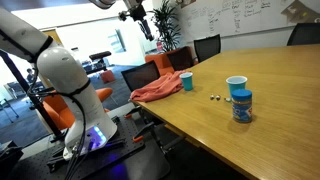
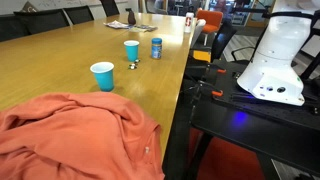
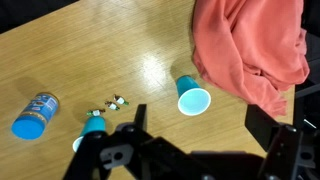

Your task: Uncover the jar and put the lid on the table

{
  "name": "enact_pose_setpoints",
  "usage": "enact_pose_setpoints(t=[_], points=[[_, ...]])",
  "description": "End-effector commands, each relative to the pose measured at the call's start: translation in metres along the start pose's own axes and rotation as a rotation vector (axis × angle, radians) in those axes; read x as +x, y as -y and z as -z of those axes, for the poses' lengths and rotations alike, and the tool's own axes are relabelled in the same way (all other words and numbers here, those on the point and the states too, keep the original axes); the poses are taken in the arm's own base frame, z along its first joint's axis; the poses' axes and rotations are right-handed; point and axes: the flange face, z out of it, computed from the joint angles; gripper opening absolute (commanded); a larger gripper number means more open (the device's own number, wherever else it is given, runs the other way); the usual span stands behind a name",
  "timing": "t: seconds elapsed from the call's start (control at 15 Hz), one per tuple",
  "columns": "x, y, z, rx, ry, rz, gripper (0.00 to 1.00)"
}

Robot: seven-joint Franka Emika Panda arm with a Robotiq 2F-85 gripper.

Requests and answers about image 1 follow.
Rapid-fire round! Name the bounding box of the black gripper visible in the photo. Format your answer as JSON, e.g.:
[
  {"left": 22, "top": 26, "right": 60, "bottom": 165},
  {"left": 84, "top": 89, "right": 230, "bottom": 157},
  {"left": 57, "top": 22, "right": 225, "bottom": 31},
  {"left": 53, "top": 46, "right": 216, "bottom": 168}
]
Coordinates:
[{"left": 118, "top": 3, "right": 155, "bottom": 42}]

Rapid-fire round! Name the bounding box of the blue plastic jar lid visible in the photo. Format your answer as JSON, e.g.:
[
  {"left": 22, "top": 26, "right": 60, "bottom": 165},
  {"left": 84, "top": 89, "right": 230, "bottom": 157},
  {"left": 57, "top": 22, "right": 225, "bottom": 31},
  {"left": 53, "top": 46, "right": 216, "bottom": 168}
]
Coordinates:
[{"left": 230, "top": 88, "right": 253, "bottom": 103}]

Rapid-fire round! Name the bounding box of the peanut butter jar blue label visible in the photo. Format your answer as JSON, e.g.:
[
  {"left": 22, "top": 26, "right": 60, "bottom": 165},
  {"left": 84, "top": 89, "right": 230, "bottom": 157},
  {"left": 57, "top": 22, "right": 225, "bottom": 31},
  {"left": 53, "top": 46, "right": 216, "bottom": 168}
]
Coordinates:
[{"left": 231, "top": 99, "right": 254, "bottom": 124}]

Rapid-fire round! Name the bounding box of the green potted plant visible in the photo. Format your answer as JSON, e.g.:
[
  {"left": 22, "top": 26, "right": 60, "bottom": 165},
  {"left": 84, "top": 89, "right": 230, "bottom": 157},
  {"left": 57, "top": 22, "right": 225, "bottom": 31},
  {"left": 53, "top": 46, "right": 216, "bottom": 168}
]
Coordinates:
[{"left": 150, "top": 0, "right": 182, "bottom": 53}]

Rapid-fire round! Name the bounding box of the orange sofa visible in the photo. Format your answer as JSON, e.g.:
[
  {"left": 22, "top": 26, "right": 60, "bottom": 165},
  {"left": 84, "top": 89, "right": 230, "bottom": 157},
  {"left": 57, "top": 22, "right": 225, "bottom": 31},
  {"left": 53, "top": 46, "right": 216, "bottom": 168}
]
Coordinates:
[{"left": 144, "top": 45, "right": 198, "bottom": 77}]

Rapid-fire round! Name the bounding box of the black mesh office chair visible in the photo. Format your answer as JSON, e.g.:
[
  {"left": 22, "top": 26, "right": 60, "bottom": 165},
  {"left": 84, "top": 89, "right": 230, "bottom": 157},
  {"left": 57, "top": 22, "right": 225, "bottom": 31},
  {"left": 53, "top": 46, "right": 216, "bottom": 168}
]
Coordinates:
[
  {"left": 193, "top": 33, "right": 222, "bottom": 64},
  {"left": 286, "top": 22, "right": 320, "bottom": 47},
  {"left": 120, "top": 60, "right": 161, "bottom": 93}
]

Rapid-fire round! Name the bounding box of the black exercise bench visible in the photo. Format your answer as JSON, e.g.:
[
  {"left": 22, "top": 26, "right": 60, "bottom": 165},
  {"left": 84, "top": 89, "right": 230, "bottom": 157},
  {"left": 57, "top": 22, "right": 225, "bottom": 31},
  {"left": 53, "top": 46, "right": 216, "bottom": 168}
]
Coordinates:
[{"left": 82, "top": 50, "right": 113, "bottom": 75}]

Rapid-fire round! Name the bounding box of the orange cloth towel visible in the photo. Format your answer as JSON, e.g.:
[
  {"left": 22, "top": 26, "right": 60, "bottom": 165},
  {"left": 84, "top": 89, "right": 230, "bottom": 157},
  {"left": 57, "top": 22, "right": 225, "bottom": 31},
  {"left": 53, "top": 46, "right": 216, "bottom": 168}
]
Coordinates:
[{"left": 129, "top": 69, "right": 186, "bottom": 103}]

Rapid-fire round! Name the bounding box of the orange ottoman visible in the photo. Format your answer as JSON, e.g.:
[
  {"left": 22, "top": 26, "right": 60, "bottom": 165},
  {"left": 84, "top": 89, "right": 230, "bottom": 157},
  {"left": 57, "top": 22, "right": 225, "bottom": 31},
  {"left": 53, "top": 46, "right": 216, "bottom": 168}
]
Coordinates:
[{"left": 99, "top": 69, "right": 117, "bottom": 85}]

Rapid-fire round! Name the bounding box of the teal plastic cup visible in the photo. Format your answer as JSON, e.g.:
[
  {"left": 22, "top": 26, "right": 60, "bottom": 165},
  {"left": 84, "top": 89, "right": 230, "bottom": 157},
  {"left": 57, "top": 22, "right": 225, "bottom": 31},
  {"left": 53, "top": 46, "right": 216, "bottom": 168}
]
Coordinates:
[
  {"left": 225, "top": 75, "right": 249, "bottom": 100},
  {"left": 179, "top": 71, "right": 194, "bottom": 92}
]

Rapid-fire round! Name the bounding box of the whiteboard with writing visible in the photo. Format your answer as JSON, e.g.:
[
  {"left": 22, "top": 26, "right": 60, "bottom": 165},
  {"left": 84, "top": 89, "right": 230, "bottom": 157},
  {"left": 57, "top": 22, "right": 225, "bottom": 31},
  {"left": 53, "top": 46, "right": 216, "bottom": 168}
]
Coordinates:
[{"left": 175, "top": 0, "right": 320, "bottom": 43}]

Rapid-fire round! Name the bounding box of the orange lounge chair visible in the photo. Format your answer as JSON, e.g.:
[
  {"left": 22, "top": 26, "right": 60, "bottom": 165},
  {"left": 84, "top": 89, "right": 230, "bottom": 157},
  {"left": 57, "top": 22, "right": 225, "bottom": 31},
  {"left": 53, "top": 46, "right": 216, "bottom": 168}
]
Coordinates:
[{"left": 42, "top": 87, "right": 114, "bottom": 131}]

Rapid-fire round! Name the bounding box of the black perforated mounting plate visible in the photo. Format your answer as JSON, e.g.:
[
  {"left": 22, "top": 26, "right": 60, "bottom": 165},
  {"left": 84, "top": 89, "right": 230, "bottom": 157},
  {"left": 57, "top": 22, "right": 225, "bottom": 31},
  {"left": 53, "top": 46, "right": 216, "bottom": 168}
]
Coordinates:
[{"left": 5, "top": 114, "right": 172, "bottom": 180}]

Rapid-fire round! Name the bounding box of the black stand pole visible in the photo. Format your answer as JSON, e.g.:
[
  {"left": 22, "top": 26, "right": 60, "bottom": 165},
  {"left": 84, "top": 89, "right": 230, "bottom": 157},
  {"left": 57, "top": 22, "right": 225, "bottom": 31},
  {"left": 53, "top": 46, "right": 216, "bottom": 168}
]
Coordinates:
[{"left": 0, "top": 49, "right": 67, "bottom": 143}]

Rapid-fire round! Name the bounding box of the orange handled black clamp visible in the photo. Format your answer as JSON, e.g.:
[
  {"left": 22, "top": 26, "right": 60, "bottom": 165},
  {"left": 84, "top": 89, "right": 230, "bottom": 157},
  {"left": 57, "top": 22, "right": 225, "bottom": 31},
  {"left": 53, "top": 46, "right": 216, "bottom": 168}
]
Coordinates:
[
  {"left": 131, "top": 120, "right": 157, "bottom": 144},
  {"left": 124, "top": 105, "right": 143, "bottom": 120}
]

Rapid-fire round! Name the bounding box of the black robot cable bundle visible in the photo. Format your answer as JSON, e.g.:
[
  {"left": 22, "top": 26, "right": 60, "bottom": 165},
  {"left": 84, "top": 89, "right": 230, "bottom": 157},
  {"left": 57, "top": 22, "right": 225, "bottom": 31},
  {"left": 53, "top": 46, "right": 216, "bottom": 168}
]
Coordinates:
[{"left": 26, "top": 34, "right": 93, "bottom": 180}]

